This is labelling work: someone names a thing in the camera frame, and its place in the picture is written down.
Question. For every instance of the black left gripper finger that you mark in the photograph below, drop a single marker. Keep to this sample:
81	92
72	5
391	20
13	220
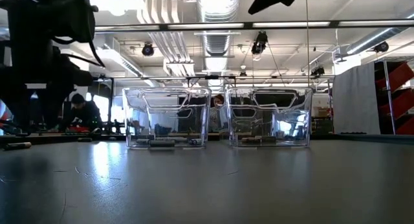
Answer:
14	110
55	107

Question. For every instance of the clear plastic bin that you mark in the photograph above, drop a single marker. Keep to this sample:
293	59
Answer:
165	145
271	145

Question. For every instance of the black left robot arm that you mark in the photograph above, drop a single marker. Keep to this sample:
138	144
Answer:
48	13

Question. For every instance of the person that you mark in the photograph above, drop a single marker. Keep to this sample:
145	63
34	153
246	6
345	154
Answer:
82	114
218	115

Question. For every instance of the red tray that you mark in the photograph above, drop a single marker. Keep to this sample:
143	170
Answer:
77	129

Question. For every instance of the black ceiling spotlight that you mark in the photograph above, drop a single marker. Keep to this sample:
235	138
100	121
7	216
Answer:
318	72
260	42
381	47
148	50

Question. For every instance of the red shelf rack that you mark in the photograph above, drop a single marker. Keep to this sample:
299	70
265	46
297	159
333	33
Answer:
402	101

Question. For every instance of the black overhead frame bar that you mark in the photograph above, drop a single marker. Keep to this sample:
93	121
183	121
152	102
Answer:
334	23

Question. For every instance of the black aluminium table frame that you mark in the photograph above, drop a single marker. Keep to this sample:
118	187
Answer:
103	138

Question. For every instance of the silver ceiling duct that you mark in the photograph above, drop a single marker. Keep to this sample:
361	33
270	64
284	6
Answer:
216	42

